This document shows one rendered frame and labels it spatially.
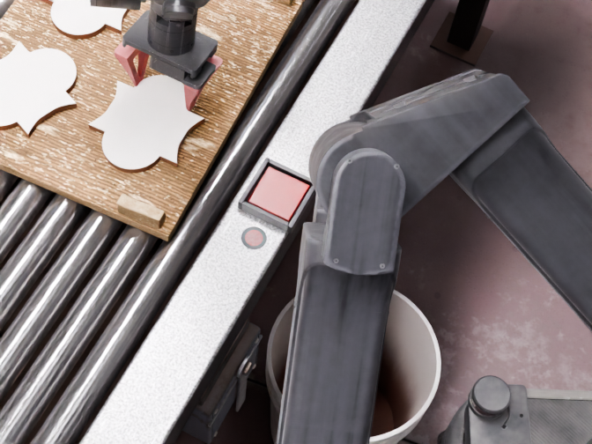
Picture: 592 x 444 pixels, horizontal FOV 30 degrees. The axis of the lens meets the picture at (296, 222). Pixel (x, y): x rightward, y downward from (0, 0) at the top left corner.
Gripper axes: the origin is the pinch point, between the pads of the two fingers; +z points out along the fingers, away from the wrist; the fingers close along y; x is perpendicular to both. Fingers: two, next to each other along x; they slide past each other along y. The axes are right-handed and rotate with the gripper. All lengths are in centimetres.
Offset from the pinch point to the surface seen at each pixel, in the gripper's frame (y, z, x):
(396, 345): 40, 69, 29
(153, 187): 5.2, 4.0, -11.6
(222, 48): 2.6, -0.6, 11.0
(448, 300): 45, 85, 57
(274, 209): 19.7, 3.6, -6.9
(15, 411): 5.5, 11.9, -42.6
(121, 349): 12.0, 9.9, -30.7
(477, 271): 48, 83, 66
